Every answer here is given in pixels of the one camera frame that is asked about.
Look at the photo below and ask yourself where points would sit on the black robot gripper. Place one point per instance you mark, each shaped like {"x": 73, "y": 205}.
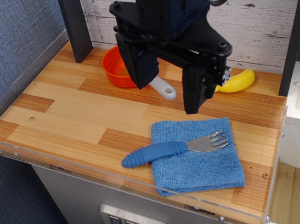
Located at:
{"x": 176, "y": 31}

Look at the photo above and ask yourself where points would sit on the red pan with grey handle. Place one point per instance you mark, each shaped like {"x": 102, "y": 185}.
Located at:
{"x": 114, "y": 67}

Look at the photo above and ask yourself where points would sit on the yellow toy banana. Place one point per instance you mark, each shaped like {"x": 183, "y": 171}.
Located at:
{"x": 238, "y": 82}

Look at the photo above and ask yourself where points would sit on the blue folded cloth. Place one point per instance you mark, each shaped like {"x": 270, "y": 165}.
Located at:
{"x": 192, "y": 171}

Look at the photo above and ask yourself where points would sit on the clear acrylic table guard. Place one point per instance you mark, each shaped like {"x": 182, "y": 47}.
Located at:
{"x": 73, "y": 118}

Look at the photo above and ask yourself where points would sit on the grey toy fridge cabinet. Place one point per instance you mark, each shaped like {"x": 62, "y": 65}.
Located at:
{"x": 88, "y": 201}

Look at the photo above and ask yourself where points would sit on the blue-handled metal fork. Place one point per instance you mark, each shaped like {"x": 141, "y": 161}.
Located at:
{"x": 208, "y": 143}

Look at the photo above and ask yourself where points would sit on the dark grey right post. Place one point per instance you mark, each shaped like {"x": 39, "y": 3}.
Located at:
{"x": 291, "y": 55}

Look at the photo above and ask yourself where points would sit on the dark grey post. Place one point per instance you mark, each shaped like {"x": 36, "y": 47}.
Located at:
{"x": 291, "y": 55}
{"x": 77, "y": 30}

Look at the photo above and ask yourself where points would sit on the dark grey left post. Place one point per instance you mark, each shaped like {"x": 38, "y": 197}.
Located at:
{"x": 77, "y": 30}

